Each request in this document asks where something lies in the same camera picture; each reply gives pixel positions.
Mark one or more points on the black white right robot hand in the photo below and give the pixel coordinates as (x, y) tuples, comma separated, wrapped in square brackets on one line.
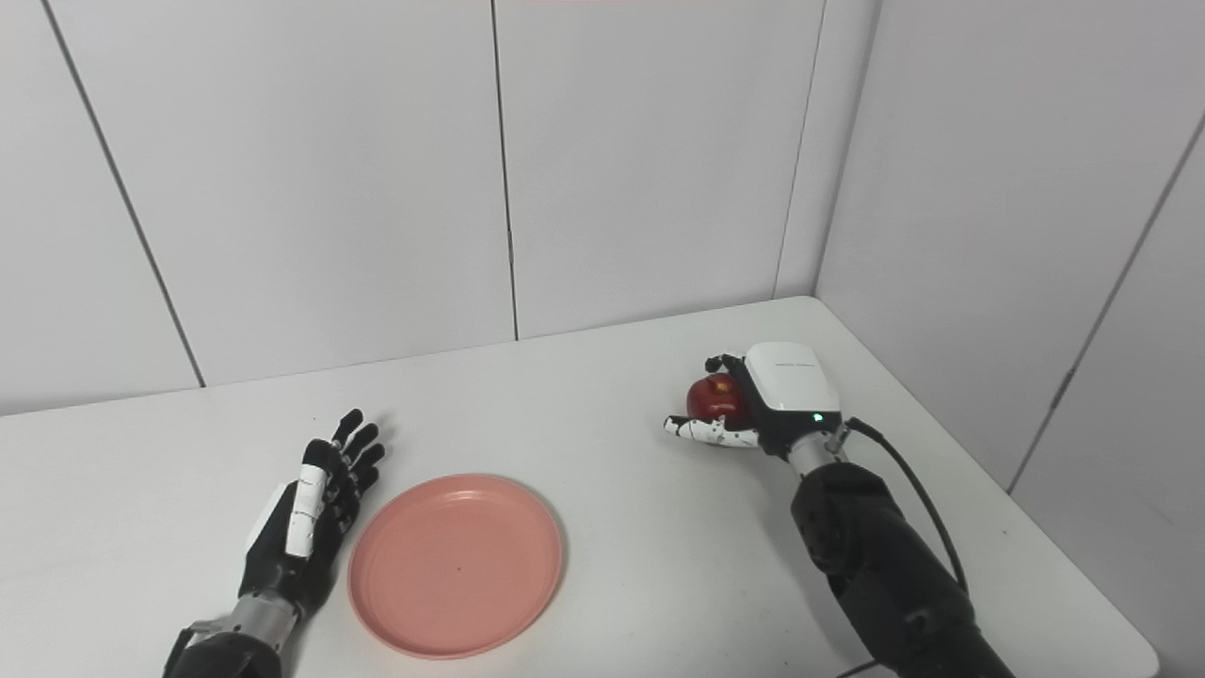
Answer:
[(786, 391)]

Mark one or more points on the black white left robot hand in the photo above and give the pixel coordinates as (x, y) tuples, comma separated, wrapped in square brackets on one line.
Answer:
[(301, 527)]

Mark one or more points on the red apple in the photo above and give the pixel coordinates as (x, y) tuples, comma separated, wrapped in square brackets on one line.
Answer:
[(715, 400)]

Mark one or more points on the pink round plate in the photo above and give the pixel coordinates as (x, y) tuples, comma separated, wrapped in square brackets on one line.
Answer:
[(457, 565)]

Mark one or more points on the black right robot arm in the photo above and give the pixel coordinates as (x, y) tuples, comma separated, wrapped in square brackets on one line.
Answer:
[(885, 574)]

